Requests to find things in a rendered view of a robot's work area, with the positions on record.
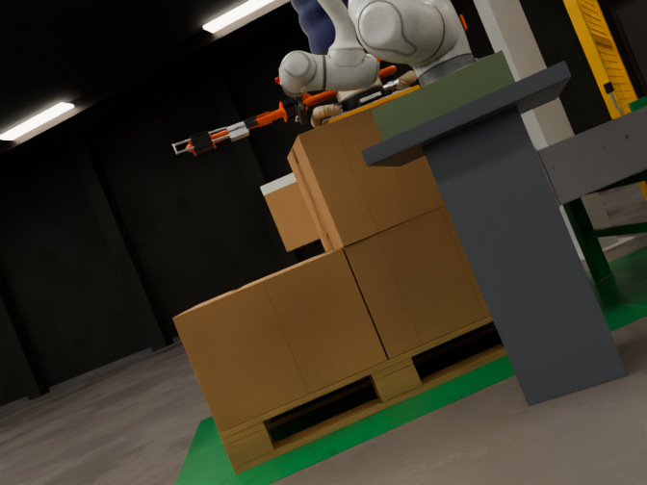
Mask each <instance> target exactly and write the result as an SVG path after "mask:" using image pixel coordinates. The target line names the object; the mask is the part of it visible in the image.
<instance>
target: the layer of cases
mask: <svg viewBox="0 0 647 485"><path fill-rule="evenodd" d="M488 316H491V314H490V312H489V310H488V307H487V305H486V302H485V300H484V297H483V295H482V293H481V290H480V288H479V284H478V281H477V279H476V277H475V275H474V273H473V270H472V268H471V265H470V263H469V261H468V258H467V256H466V253H465V251H464V248H463V246H462V244H461V241H460V239H459V237H458V235H457V232H456V230H455V228H454V225H453V221H452V219H451V216H450V214H449V212H448V209H447V207H446V205H445V206H443V207H440V208H438V209H435V210H433V211H430V212H428V213H426V214H423V215H421V216H418V217H415V218H412V219H410V220H408V221H406V222H403V223H401V224H399V225H396V226H394V227H391V228H389V229H387V230H384V231H382V232H379V233H377V234H374V235H372V236H370V237H368V238H366V239H363V240H361V241H359V242H355V243H352V244H350V245H347V246H345V247H342V248H339V249H336V250H333V251H330V252H327V253H326V252H325V253H322V254H320V255H317V256H315V257H312V258H310V259H308V260H305V261H303V262H300V263H298V264H295V265H293V266H291V267H288V268H284V269H282V270H280V271H279V272H276V273H273V274H271V275H268V276H266V277H263V278H261V279H259V280H256V281H254V282H251V283H249V284H246V285H244V286H242V287H240V288H238V289H235V290H233V291H230V292H228V293H226V294H222V295H219V296H217V297H214V298H212V299H210V300H207V301H205V302H202V303H200V304H198V305H196V306H194V307H193V308H191V309H189V310H187V311H185V312H183V313H181V314H179V315H177V316H176V317H174V318H172V319H173V322H174V324H175V326H176V329H177V331H178V334H179V336H180V339H181V341H182V344H183V346H184V347H185V350H186V352H187V355H188V357H189V360H190V362H191V365H192V367H193V369H194V373H195V376H196V378H197V381H198V383H199V386H200V388H201V390H202V393H203V394H204V397H205V399H206V402H207V404H208V407H209V409H210V411H211V414H212V416H213V419H214V421H215V424H216V426H217V429H218V431H219V432H222V431H224V430H226V429H229V428H231V427H233V426H236V425H238V424H240V423H243V422H245V421H248V420H251V419H253V418H255V417H258V416H260V415H262V414H265V413H267V412H269V411H271V410H273V409H275V408H277V407H280V406H282V405H284V404H287V403H289V402H291V401H294V400H296V399H298V398H300V397H303V396H306V395H309V394H311V393H313V392H316V391H318V390H319V389H321V388H324V387H326V386H328V385H331V384H333V383H335V382H338V381H340V380H342V379H345V378H347V377H349V376H351V375H354V374H356V373H358V372H360V371H362V370H366V369H368V368H370V367H372V366H375V365H377V364H379V363H382V362H384V361H386V360H387V358H389V359H391V358H393V357H396V356H398V355H400V354H402V353H405V352H406V351H408V350H411V349H413V348H415V347H418V346H420V345H423V344H426V343H428V342H430V341H433V340H435V339H437V338H440V337H442V336H444V335H446V334H449V333H451V332H453V331H455V330H457V329H459V328H462V327H464V326H466V325H469V324H471V323H473V322H475V321H478V320H480V319H484V318H486V317H488Z"/></svg>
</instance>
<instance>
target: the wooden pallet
mask: <svg viewBox="0 0 647 485"><path fill-rule="evenodd" d="M495 330H497V328H496V325H495V323H494V321H493V319H492V317H491V316H488V317H486V318H484V319H480V320H478V321H475V322H473V323H471V324H469V325H466V326H464V327H462V328H459V329H457V330H455V331H453V332H451V333H449V334H446V335H444V336H442V337H440V338H437V339H435V340H433V341H430V342H428V343H426V344H423V345H420V346H418V347H415V348H413V349H411V350H408V351H406V352H405V353H402V354H400V355H398V356H396V357H393V358H391V359H389V358H387V360H386V361H384V362H382V363H379V364H377V365H375V366H372V367H370V368H368V369H366V370H362V371H360V372H358V373H356V374H354V375H351V376H349V377H347V378H345V379H342V380H340V381H338V382H335V383H333V384H331V385H328V386H326V387H324V388H321V389H319V390H318V391H316V392H313V393H311V394H309V395H306V396H303V397H300V398H298V399H296V400H294V401H291V402H289V403H287V404H284V405H282V406H280V407H277V408H275V409H273V410H271V411H269V412H267V413H265V414H262V415H260V416H258V417H255V418H253V419H251V420H248V421H245V422H243V423H240V424H238V425H236V426H233V427H231V428H229V429H226V430H224V431H222V432H220V433H219V435H220V438H221V441H222V443H223V445H224V448H225V451H226V453H227V455H228V458H229V460H230V463H231V465H232V468H233V470H234V473H235V474H238V473H240V472H243V471H246V470H248V469H250V468H252V467H255V466H257V465H259V464H261V463H264V462H266V461H268V460H270V459H273V458H274V457H276V456H279V455H281V454H283V453H285V452H288V451H290V450H292V449H294V448H297V447H300V446H302V445H305V444H307V443H309V442H311V441H314V440H316V439H318V438H321V437H322V436H324V435H326V434H329V433H331V432H333V431H335V430H338V429H340V428H342V427H344V426H347V425H349V424H351V423H353V422H356V421H359V420H361V419H364V418H366V417H368V416H370V415H372V414H374V413H376V412H379V411H381V410H383V409H385V408H388V407H390V406H392V405H394V404H397V403H399V402H401V401H403V400H406V399H408V398H410V397H413V396H415V395H417V394H420V393H422V392H424V391H426V390H429V389H431V388H433V387H435V386H438V385H440V384H442V383H444V382H447V381H449V380H451V379H453V378H456V377H458V376H459V375H462V374H464V373H466V372H468V371H471V370H474V369H476V368H479V367H481V366H483V365H485V364H488V363H490V362H492V361H494V360H497V359H499V358H501V357H504V356H506V355H507V354H506V351H505V347H504V345H503V343H501V344H499V345H495V346H493V347H491V348H488V349H486V350H484V351H482V352H480V353H478V354H476V355H473V356H471V357H469V358H466V359H464V360H462V361H460V362H457V363H455V364H453V365H451V366H448V367H446V368H444V369H441V370H439V371H437V372H434V373H432V374H430V375H428V376H425V377H423V378H421V379H420V377H419V374H418V372H417V371H416V368H415V366H416V365H418V364H421V363H423V362H424V361H426V360H429V359H431V358H433V357H436V356H438V355H440V354H442V353H445V352H447V351H449V350H452V349H454V348H456V347H459V346H461V345H464V344H467V343H469V342H470V341H473V340H475V339H477V338H479V337H482V336H484V335H486V334H489V333H491V332H493V331H495ZM372 384H373V386H374V389H375V393H376V395H377V398H375V399H373V400H370V401H368V402H366V403H364V404H361V405H359V406H357V407H355V408H352V409H350V410H348V411H346V412H344V413H342V414H340V415H337V416H335V417H333V418H330V419H328V420H326V421H322V422H320V423H318V424H316V425H313V426H311V427H309V428H306V429H304V430H302V431H300V432H298V433H296V434H294V435H292V436H289V437H287V438H285V439H282V440H280V441H278V442H276V443H274V442H273V439H272V435H271V433H270V431H269V429H271V428H273V427H276V426H278V425H280V424H281V423H284V422H286V421H290V420H292V419H294V418H296V417H299V416H301V415H303V414H306V413H308V412H310V411H313V410H315V409H317V408H319V407H322V406H324V405H326V404H328V403H330V402H332V401H334V400H337V399H339V398H341V397H344V396H347V395H349V394H352V393H354V392H356V391H359V390H361V389H363V388H365V387H368V386H370V385H372Z"/></svg>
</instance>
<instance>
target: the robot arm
mask: <svg viewBox="0 0 647 485"><path fill-rule="evenodd" d="M317 1H318V2H319V3H320V4H321V6H322V7H323V9H324V10H325V11H326V13H327V14H328V15H329V17H330V18H331V20H332V22H333V24H334V26H335V31H336V38H335V41H334V43H333V44H332V45H331V46H330V47H329V49H328V53H327V55H314V54H310V53H306V52H304V51H293V52H291V53H289V54H288V55H287V56H286V57H285V58H284V59H283V61H282V63H281V65H280V67H279V68H278V71H279V78H280V85H281V86H282V88H283V91H284V93H285V94H286V95H287V96H288V97H290V98H292V102H293V104H294V105H295V107H296V110H297V114H298V115H297V117H296V121H300V124H304V123H306V122H308V118H307V113H306V105H305V104H304V103H303V104H302V102H303V99H302V96H303V95H304V94H305V93H306V92H307V91H313V90H332V91H351V90H357V89H364V88H367V87H369V86H370V85H372V84H373V83H375V82H376V80H377V77H378V73H379V62H378V61H377V59H376V58H378V59H381V60H383V61H386V62H390V63H396V64H409V65H410V66H411V67H412V68H413V69H414V71H415V73H416V75H417V77H418V80H419V83H420V86H421V87H423V86H426V85H428V84H430V83H432V82H434V81H436V80H438V79H441V78H443V77H445V76H447V75H449V74H451V73H454V72H456V71H457V70H459V69H461V68H463V67H465V66H468V65H470V64H473V63H475V62H477V61H480V60H482V59H484V58H486V57H488V56H486V57H483V58H480V59H477V58H474V56H473V54H472V52H471V49H470V46H469V42H468V39H467V37H466V35H465V32H464V29H463V27H462V24H461V22H460V20H459V17H458V15H457V13H456V11H455V9H454V7H453V4H452V2H451V1H450V0H349V10H348V9H347V8H346V6H345V5H344V3H343V2H342V0H317ZM354 26H355V28H354ZM355 31H356V33H355ZM356 35H357V36H358V39H359V41H360V42H361V44H362V45H363V47H364V48H365V49H366V50H367V51H368V52H369V53H370V54H365V52H364V50H363V47H362V46H361V45H360V44H359V43H358V41H357V38H356ZM294 99H295V100H294Z"/></svg>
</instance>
